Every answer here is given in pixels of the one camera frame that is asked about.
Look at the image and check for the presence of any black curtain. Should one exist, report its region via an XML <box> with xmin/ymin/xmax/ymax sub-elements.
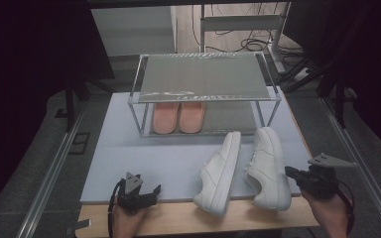
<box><xmin>0</xmin><ymin>0</ymin><xmax>115</xmax><ymax>216</ymax></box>
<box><xmin>282</xmin><ymin>0</ymin><xmax>381</xmax><ymax>160</ymax></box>

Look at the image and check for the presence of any metal frame desk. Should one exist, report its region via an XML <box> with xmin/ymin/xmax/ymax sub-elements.
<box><xmin>198</xmin><ymin>2</ymin><xmax>293</xmax><ymax>74</ymax></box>

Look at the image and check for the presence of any black stand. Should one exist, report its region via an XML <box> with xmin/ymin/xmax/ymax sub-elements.
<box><xmin>280</xmin><ymin>49</ymin><xmax>349</xmax><ymax>129</ymax></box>
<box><xmin>54</xmin><ymin>73</ymin><xmax>117</xmax><ymax>133</ymax></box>

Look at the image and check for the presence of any white sneaker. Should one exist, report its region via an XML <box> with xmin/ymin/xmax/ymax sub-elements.
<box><xmin>244</xmin><ymin>126</ymin><xmax>293</xmax><ymax>212</ymax></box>
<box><xmin>192</xmin><ymin>131</ymin><xmax>242</xmax><ymax>218</ymax></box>

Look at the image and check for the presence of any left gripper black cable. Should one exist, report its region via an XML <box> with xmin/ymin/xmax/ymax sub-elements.
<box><xmin>107</xmin><ymin>178</ymin><xmax>127</xmax><ymax>238</ymax></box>

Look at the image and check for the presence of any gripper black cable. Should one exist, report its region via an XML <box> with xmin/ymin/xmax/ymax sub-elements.
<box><xmin>107</xmin><ymin>178</ymin><xmax>127</xmax><ymax>238</ymax></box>
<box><xmin>335</xmin><ymin>186</ymin><xmax>357</xmax><ymax>236</ymax></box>

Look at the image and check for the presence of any black cable bundle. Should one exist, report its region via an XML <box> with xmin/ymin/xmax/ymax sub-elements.
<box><xmin>191</xmin><ymin>3</ymin><xmax>307</xmax><ymax>59</ymax></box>

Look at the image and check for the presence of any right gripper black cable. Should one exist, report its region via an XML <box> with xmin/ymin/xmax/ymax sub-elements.
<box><xmin>335</xmin><ymin>186</ymin><xmax>357</xmax><ymax>236</ymax></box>

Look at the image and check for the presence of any white power strip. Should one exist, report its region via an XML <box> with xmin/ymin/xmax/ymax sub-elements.
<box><xmin>290</xmin><ymin>66</ymin><xmax>313</xmax><ymax>82</ymax></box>

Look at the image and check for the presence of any metal frame shoe rack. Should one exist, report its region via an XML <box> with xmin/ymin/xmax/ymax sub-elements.
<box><xmin>127</xmin><ymin>51</ymin><xmax>283</xmax><ymax>138</ymax></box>

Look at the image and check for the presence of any black table bracket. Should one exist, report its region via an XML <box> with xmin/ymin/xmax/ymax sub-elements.
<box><xmin>64</xmin><ymin>217</ymin><xmax>92</xmax><ymax>237</ymax></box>

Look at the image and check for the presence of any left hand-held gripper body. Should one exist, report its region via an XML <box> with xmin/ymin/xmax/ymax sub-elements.
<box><xmin>115</xmin><ymin>172</ymin><xmax>157</xmax><ymax>213</ymax></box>

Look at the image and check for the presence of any pink slipper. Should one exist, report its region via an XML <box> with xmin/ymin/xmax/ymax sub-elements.
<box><xmin>152</xmin><ymin>101</ymin><xmax>181</xmax><ymax>135</ymax></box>
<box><xmin>178</xmin><ymin>101</ymin><xmax>207</xmax><ymax>135</ymax></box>

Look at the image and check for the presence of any person's left hand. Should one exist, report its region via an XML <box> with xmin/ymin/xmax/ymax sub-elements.
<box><xmin>111</xmin><ymin>201</ymin><xmax>149</xmax><ymax>238</ymax></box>

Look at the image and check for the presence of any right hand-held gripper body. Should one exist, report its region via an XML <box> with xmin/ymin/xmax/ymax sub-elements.
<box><xmin>292</xmin><ymin>152</ymin><xmax>357</xmax><ymax>201</ymax></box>

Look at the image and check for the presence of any person's right hand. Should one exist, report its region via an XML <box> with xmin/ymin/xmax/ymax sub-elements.
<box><xmin>301</xmin><ymin>188</ymin><xmax>350</xmax><ymax>238</ymax></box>

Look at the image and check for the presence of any aluminium rail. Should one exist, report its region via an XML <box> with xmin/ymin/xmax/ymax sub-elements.
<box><xmin>15</xmin><ymin>101</ymin><xmax>87</xmax><ymax>238</ymax></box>
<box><xmin>319</xmin><ymin>96</ymin><xmax>381</xmax><ymax>238</ymax></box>

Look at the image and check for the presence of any white panel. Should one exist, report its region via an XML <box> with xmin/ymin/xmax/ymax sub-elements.
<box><xmin>89</xmin><ymin>5</ymin><xmax>177</xmax><ymax>58</ymax></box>

